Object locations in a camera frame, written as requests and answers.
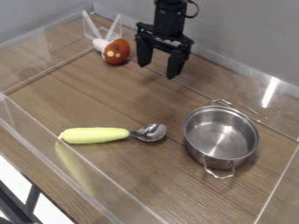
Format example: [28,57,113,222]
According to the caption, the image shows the yellow-handled metal scoop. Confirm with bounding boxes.
[59,124,168,144]

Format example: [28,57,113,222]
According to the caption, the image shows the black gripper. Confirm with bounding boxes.
[135,22,193,79]

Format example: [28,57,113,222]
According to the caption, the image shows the silver pot with handles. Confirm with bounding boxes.
[183,99,259,179]

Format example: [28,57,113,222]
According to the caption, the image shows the black table leg frame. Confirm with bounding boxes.
[0,180,43,224]

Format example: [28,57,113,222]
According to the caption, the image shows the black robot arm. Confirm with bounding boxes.
[135,0,200,79]

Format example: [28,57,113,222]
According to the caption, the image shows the clear acrylic barrier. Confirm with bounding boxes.
[0,15,299,224]

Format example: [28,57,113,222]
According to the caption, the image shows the red toy mushroom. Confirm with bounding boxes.
[92,38,131,66]

